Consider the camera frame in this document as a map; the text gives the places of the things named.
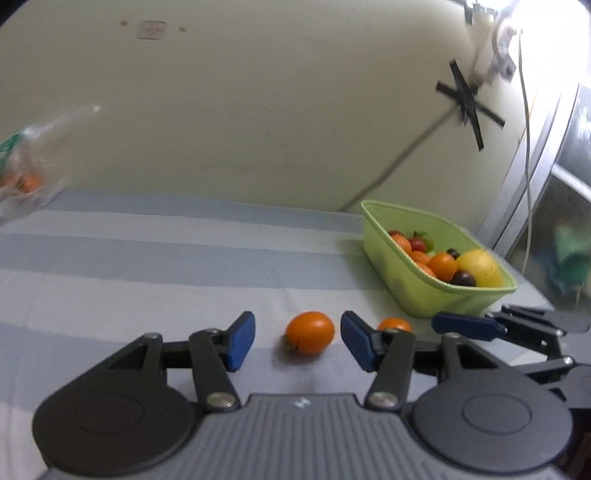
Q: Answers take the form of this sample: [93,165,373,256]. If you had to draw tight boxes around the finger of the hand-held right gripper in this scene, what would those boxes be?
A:
[432,305,568,358]
[519,354,577,393]

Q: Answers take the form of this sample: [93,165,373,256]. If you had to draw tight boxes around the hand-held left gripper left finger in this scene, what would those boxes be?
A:
[107,311,256,413]

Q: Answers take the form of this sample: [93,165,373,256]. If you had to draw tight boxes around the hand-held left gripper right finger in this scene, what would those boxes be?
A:
[340,311,502,410]

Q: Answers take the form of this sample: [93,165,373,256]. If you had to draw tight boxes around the orange fruit with stem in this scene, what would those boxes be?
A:
[281,311,336,356]

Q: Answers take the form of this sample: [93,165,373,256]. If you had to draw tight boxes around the yellow lemon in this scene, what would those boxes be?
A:
[455,249,505,289]

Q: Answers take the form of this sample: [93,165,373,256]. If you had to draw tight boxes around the round orange fruit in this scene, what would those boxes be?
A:
[428,252,458,282]

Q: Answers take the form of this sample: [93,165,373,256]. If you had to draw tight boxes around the green plastic basket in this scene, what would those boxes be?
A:
[360,199,518,319]

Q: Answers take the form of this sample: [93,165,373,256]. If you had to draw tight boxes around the green cloth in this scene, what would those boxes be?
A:
[547,224,591,301]

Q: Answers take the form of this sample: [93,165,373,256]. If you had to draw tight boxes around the striped bed sheet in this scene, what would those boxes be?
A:
[0,187,561,480]

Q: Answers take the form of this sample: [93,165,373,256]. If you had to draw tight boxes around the black tape cross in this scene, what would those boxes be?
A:
[436,59,506,151]

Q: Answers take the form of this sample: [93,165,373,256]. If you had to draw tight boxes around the clear plastic bag with produce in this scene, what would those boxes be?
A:
[0,105,101,227]

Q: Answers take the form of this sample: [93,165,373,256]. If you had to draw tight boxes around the thin dark wall cable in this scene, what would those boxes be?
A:
[339,113,458,212]

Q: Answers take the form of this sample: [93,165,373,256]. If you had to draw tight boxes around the white hanging cable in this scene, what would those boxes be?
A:
[517,28,536,274]

